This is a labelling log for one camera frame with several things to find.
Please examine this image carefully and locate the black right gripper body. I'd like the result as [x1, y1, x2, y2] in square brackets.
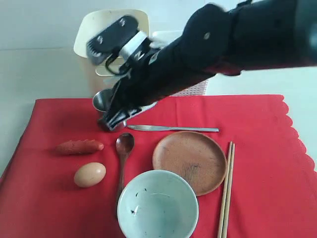
[111, 39, 216, 109]

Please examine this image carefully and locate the red sausage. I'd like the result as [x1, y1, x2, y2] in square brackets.
[55, 140, 104, 155]

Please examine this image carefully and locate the brown egg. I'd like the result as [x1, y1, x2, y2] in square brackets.
[74, 162, 106, 188]

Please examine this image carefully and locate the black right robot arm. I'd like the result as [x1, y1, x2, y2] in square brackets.
[100, 0, 317, 130]

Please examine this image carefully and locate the stainless steel cup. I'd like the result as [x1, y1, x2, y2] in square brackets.
[92, 89, 126, 132]

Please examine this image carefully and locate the dark wooden spoon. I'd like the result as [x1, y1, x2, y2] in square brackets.
[115, 133, 135, 216]

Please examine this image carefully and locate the silver table knife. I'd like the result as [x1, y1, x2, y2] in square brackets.
[127, 125, 219, 132]

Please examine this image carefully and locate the white woven plastic basket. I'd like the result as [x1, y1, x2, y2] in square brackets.
[151, 30, 208, 96]

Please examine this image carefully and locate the cream plastic bin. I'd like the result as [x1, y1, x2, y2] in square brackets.
[73, 9, 151, 97]

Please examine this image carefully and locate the brown wooden plate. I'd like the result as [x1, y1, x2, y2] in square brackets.
[152, 131, 228, 196]

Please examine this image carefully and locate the pale green ceramic bowl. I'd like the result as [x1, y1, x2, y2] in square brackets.
[117, 170, 199, 238]

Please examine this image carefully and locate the right wooden chopstick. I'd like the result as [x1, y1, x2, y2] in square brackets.
[221, 142, 235, 238]

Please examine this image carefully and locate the wooden chopstick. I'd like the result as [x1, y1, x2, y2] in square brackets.
[217, 141, 233, 238]
[221, 142, 235, 238]

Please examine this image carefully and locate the left wooden chopstick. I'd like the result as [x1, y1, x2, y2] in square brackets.
[217, 141, 233, 238]

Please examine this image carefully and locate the red tablecloth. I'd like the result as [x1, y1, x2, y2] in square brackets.
[0, 95, 317, 238]

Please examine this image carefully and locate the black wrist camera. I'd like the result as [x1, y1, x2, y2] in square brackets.
[86, 15, 139, 65]

